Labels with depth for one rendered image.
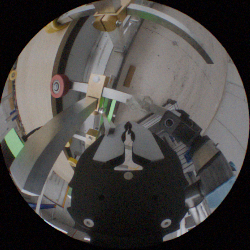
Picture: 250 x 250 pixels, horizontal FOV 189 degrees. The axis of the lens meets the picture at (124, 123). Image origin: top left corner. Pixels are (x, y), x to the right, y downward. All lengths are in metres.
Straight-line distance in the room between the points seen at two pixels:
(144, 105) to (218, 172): 0.26
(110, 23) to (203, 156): 0.31
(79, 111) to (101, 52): 0.44
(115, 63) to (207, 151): 0.45
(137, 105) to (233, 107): 2.78
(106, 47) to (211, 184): 0.66
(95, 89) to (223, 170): 0.36
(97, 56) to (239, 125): 2.88
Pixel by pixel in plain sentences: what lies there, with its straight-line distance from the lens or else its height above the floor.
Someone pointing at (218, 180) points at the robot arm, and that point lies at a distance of 0.19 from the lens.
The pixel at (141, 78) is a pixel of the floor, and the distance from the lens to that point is 1.11.
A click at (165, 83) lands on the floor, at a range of 1.23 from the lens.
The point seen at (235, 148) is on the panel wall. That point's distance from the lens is 2.56.
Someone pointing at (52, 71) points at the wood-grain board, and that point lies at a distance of 0.32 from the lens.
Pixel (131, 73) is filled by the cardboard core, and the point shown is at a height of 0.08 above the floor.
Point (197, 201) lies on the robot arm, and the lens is 0.34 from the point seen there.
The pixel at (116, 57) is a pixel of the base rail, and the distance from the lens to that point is 0.41.
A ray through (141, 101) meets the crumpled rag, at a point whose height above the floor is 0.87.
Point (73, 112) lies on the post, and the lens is 0.15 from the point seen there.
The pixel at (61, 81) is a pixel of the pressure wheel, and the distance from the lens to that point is 0.26.
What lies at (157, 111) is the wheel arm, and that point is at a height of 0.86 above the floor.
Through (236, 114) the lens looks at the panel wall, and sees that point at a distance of 2.76.
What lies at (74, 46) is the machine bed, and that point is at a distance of 0.44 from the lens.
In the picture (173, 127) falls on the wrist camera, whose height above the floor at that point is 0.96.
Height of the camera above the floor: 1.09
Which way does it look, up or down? 59 degrees down
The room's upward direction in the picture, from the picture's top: 177 degrees counter-clockwise
